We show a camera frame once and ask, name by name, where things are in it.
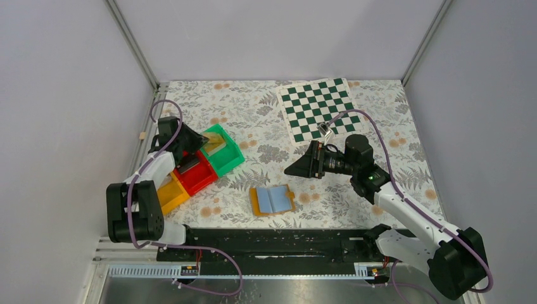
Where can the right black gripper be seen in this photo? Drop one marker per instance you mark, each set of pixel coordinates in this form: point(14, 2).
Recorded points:
point(312, 164)

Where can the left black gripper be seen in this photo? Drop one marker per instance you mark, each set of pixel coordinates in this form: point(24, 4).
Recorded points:
point(198, 140)

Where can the red plastic bin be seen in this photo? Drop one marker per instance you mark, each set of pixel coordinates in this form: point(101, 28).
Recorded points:
point(199, 177)

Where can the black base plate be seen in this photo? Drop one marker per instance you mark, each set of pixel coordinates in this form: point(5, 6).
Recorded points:
point(276, 252)

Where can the black card in red bin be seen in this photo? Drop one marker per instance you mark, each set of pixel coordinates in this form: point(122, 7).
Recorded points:
point(187, 162)

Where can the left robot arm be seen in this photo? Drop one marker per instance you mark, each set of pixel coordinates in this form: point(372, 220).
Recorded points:
point(134, 212)

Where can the green plastic bin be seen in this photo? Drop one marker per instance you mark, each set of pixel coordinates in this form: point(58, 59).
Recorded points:
point(228, 158)

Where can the orange card holder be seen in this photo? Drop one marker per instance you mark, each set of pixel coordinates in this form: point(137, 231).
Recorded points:
point(266, 201)

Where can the yellow plastic bin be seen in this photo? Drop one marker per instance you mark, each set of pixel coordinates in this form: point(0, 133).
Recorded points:
point(172, 193)

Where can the gold credit card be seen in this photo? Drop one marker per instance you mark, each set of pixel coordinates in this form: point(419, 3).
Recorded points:
point(214, 138)

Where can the gold card in green bin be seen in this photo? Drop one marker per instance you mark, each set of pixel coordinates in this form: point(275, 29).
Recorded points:
point(211, 148)

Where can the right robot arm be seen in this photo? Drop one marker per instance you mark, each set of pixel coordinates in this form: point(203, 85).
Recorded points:
point(453, 259)

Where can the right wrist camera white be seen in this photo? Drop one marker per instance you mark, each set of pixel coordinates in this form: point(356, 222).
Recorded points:
point(325, 131)

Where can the green white chessboard mat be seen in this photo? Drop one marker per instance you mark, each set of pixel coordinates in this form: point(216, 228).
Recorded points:
point(304, 105)

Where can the aluminium rail front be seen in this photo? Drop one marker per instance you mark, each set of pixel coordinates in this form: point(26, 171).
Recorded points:
point(126, 261)

